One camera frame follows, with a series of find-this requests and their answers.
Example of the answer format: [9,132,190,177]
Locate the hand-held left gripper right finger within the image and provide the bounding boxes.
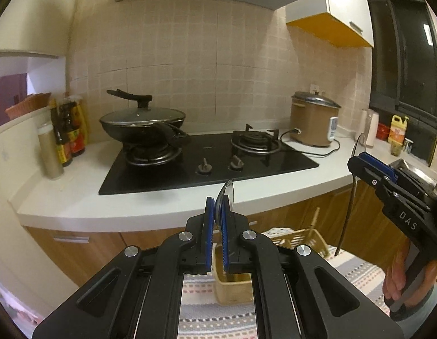
[218,205,405,339]

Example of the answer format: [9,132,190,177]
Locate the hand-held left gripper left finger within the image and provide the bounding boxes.
[32,196,216,339]

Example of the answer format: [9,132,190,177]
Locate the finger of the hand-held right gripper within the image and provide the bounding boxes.
[347,155,393,194]
[359,152,400,181]

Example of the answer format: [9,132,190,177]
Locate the steel spoon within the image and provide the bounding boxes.
[334,132,368,258]
[214,179,235,234]

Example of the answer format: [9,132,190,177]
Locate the yellow plastic utensil basket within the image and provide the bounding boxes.
[213,228,330,304]

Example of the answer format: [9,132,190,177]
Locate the person's right hand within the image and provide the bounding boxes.
[382,245,437,302]

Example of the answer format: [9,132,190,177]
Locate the steel sink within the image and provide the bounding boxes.
[388,159,437,194]

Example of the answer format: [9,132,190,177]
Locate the white electric kettle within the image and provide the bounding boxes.
[356,109,379,149]

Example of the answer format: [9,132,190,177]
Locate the yellow detergent bottle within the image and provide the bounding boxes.
[387,115,410,156]

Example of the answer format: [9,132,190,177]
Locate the steel faucet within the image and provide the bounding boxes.
[427,122,437,167]

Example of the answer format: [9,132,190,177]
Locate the black gas stove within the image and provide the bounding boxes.
[98,124,319,195]

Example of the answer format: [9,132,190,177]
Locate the brown rice cooker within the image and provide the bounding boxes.
[290,91,342,147]

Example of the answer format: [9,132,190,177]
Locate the striped woven tablecloth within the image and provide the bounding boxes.
[178,226,393,339]

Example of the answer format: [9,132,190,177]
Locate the dark window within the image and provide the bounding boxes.
[367,0,437,165]

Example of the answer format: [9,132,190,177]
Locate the white kitchen countertop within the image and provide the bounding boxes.
[8,127,392,234]

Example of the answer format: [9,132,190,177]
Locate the glass wok lid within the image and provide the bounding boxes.
[100,89,186,128]

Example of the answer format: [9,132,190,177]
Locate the thin dark sauce bottle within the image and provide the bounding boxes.
[51,99,73,167]

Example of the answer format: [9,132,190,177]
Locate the beige canister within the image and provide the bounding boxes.
[38,122,64,180]

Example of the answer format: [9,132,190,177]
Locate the woven tray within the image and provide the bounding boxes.
[5,92,52,121]

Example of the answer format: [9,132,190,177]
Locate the black power cable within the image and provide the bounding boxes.
[280,128,341,157]

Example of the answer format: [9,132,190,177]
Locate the white and yellow wall cabinet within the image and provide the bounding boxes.
[285,0,375,48]

